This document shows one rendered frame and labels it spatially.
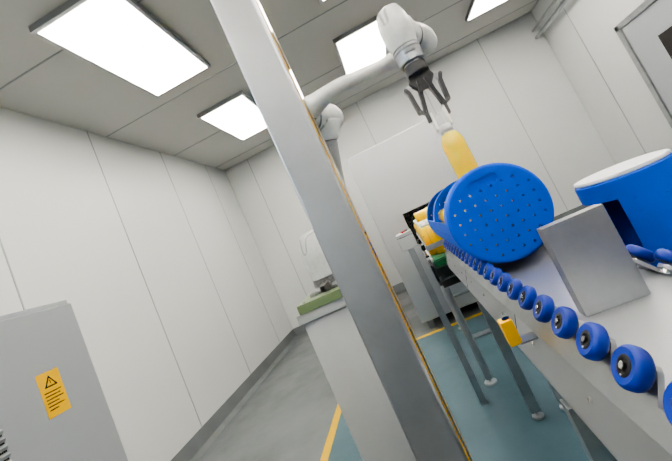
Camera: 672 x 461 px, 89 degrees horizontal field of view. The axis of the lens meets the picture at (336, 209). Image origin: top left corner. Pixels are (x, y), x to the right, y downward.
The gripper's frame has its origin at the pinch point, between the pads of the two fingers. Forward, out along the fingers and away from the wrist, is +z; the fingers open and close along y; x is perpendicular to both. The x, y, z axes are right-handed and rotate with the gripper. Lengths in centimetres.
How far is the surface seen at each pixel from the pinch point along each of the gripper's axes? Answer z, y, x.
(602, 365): 49, -11, -68
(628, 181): 43, 43, 7
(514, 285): 45, -10, -39
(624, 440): 56, -13, -71
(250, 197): -125, -262, 495
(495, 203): 30.9, 0.4, -11.8
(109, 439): 53, -153, -6
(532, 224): 40.1, 6.5, -11.9
